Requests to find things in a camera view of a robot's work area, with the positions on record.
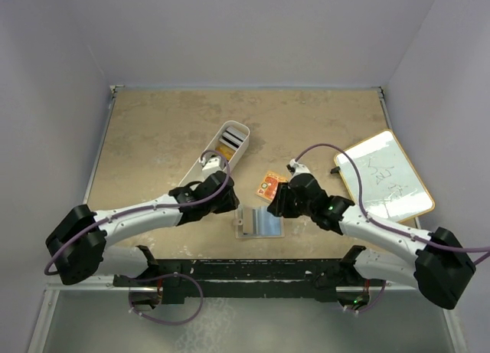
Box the aluminium table frame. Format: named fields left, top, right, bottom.
left=29, top=86, right=468, bottom=352

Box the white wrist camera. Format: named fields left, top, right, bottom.
left=200, top=155, right=225, bottom=178
left=286, top=159, right=311, bottom=178

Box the white oblong plastic tray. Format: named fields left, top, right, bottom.
left=179, top=120, right=250, bottom=186

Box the orange spiral notebook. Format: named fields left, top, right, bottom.
left=256, top=171, right=288, bottom=202

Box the white credit card stack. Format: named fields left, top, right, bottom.
left=219, top=126, right=247, bottom=149

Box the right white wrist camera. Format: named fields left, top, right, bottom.
left=286, top=159, right=311, bottom=178

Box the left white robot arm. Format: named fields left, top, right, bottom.
left=45, top=171, right=240, bottom=286

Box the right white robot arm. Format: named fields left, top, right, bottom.
left=267, top=173, right=476, bottom=310

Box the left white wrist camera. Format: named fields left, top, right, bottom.
left=200, top=155, right=225, bottom=178

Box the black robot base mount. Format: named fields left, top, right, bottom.
left=113, top=246, right=382, bottom=309

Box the yellow framed whiteboard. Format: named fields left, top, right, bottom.
left=334, top=129, right=436, bottom=222

